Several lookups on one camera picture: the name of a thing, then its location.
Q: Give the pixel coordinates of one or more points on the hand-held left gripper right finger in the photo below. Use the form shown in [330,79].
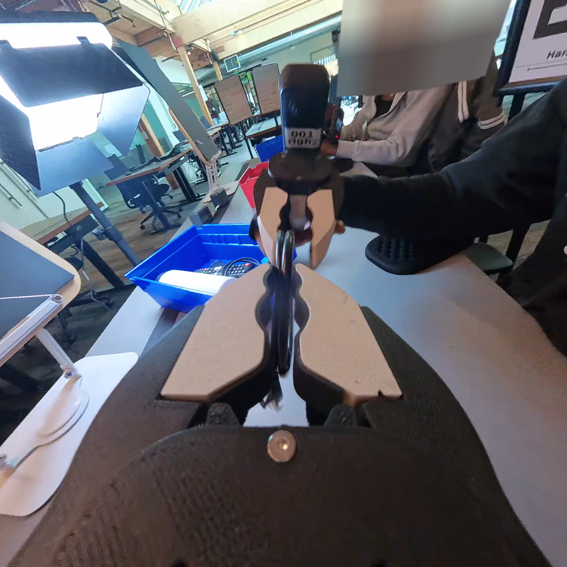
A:
[341,345]

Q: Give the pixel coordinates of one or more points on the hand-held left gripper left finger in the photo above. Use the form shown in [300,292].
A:
[221,345]

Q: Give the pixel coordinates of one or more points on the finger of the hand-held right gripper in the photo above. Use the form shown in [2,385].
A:
[323,221]
[272,221]

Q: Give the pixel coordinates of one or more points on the blue plastic bin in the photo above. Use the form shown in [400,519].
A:
[150,283]
[270,148]

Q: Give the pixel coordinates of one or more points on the person's right forearm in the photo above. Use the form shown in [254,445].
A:
[443,208]

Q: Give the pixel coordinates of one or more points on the red plastic bin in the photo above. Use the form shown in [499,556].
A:
[248,186]

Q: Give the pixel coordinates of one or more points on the black remote control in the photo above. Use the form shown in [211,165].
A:
[239,269]

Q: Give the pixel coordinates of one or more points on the white cylindrical bottle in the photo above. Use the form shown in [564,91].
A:
[195,281]

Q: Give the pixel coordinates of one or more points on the white book stand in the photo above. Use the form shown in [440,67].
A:
[213,170]

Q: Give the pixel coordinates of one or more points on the wooden-rimmed black board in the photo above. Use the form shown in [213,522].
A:
[177,102]
[26,270]

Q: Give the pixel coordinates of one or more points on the black office chair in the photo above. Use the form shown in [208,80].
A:
[146,195]

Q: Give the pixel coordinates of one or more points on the wooden office desk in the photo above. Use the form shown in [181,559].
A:
[57,223]
[146,170]

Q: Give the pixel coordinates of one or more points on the studio light panel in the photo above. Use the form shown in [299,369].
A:
[62,124]

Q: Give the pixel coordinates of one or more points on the framed marker sign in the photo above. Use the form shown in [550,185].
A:
[540,44]

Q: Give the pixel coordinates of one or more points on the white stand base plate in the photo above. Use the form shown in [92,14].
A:
[44,465]

